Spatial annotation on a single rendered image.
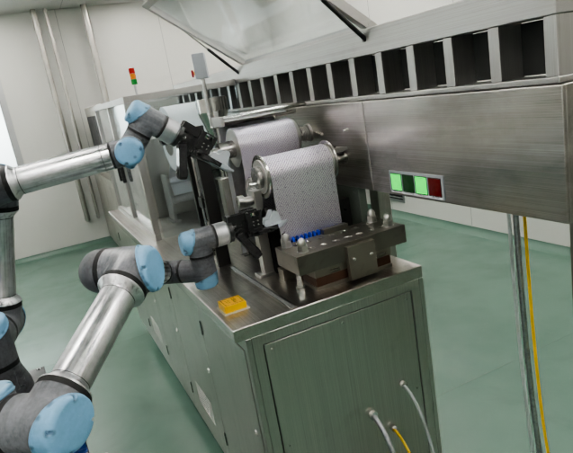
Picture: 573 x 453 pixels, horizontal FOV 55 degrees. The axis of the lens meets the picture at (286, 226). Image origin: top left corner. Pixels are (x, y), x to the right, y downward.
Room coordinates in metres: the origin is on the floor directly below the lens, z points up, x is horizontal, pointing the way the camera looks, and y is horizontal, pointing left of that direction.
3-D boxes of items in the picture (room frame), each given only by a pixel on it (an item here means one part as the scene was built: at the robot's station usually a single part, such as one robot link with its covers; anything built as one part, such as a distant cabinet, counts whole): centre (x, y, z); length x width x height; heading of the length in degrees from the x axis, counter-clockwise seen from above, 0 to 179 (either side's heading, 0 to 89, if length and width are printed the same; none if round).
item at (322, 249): (1.73, -0.17, 1.00); 0.40 x 0.16 x 0.06; 113
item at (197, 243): (1.67, 0.28, 1.11); 0.11 x 0.08 x 0.09; 113
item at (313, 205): (1.83, -0.09, 1.12); 0.23 x 0.01 x 0.18; 113
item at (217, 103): (2.54, 0.24, 1.50); 0.14 x 0.14 x 0.06
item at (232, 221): (1.73, 0.13, 1.12); 0.12 x 0.08 x 0.09; 113
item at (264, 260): (1.85, 0.10, 1.05); 0.06 x 0.05 x 0.31; 113
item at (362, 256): (1.65, -0.22, 0.96); 0.10 x 0.03 x 0.11; 113
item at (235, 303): (1.59, 0.20, 0.91); 0.07 x 0.07 x 0.02; 23
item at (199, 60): (2.35, 0.24, 1.66); 0.07 x 0.07 x 0.10; 1
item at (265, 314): (2.71, 0.39, 0.88); 2.52 x 0.66 x 0.04; 23
